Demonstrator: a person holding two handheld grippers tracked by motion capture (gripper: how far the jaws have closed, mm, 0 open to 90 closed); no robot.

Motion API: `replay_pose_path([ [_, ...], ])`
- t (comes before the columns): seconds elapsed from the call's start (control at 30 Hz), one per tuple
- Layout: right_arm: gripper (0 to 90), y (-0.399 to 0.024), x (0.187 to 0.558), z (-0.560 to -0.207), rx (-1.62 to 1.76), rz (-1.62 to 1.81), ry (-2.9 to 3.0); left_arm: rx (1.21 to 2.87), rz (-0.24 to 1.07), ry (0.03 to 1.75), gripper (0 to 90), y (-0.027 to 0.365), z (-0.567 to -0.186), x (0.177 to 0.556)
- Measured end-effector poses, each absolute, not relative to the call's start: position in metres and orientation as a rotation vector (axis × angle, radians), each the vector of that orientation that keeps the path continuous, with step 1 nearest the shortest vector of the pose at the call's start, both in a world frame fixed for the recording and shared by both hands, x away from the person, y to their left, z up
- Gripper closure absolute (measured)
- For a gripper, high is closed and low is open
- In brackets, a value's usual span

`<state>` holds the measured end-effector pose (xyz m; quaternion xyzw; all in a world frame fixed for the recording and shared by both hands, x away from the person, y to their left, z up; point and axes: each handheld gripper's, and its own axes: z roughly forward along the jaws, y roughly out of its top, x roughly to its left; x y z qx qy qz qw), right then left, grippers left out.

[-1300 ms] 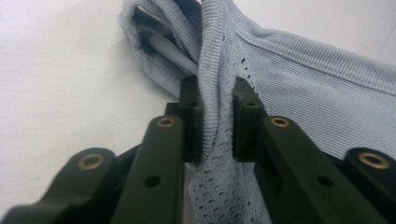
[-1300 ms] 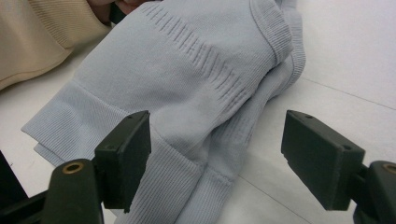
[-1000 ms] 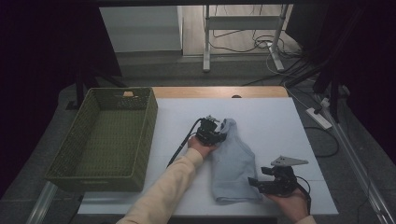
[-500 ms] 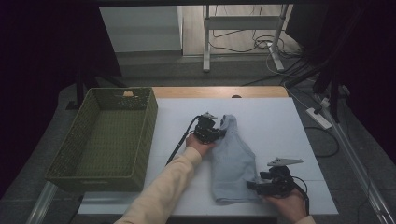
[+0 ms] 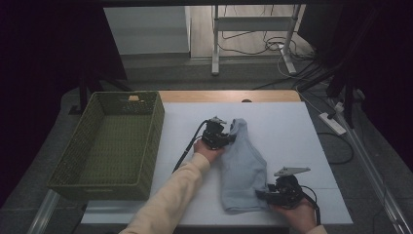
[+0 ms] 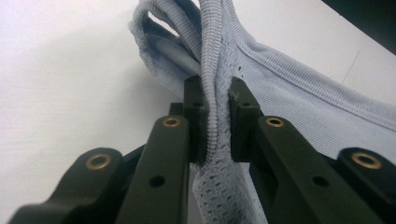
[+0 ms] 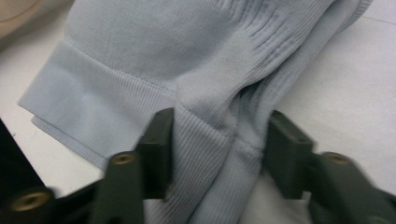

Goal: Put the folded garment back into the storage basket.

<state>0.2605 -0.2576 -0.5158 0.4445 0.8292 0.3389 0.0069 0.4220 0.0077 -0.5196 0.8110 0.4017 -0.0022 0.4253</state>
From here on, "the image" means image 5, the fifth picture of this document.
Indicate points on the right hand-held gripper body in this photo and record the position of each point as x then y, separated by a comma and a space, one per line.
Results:
287, 191

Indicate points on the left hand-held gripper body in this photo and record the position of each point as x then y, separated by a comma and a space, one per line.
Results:
214, 136

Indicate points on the light blue tank top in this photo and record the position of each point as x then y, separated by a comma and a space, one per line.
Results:
243, 169

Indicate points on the green woven basket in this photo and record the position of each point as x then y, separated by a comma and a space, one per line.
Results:
107, 146

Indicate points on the person's left hand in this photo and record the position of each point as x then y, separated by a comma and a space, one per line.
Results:
206, 152

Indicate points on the person's right hand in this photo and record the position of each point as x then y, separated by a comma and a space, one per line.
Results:
300, 217

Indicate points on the white power strip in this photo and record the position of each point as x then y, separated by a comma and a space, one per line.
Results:
332, 124

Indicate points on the black tripod stand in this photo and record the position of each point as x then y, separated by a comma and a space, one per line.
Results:
347, 94

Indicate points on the black stand legs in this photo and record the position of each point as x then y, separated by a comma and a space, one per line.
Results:
83, 91

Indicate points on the dark curtain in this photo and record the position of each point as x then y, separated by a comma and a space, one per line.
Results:
386, 65
39, 65

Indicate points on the long aluminium rail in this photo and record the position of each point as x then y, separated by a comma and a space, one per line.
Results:
373, 172

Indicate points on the white metal stand frame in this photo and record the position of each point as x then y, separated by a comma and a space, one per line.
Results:
250, 23

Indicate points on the short aluminium rail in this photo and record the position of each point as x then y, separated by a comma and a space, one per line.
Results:
44, 213

